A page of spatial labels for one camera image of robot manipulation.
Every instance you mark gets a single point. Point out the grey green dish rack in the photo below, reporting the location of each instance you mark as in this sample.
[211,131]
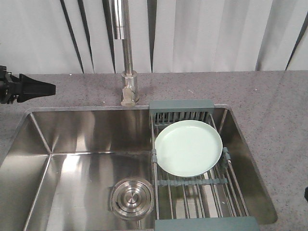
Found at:
[222,199]

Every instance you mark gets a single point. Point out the round steel drain cover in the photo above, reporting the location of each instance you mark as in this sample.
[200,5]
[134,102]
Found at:
[131,198]

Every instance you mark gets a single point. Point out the pale green round plate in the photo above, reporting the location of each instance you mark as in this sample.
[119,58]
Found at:
[188,148]

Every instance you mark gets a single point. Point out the chrome kitchen faucet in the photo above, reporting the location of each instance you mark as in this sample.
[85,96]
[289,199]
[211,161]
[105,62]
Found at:
[121,30]

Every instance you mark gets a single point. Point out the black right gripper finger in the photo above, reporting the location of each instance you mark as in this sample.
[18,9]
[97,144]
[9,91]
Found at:
[306,194]

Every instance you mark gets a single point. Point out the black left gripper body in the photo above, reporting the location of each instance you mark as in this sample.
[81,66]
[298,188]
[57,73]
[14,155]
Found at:
[8,86]

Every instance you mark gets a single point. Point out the stainless steel sink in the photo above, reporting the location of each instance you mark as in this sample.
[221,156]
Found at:
[62,162]

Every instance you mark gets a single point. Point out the white pleated curtain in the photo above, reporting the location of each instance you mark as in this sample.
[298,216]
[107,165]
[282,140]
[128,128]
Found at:
[76,36]

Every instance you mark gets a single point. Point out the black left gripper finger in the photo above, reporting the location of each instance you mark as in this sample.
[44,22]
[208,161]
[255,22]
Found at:
[30,89]

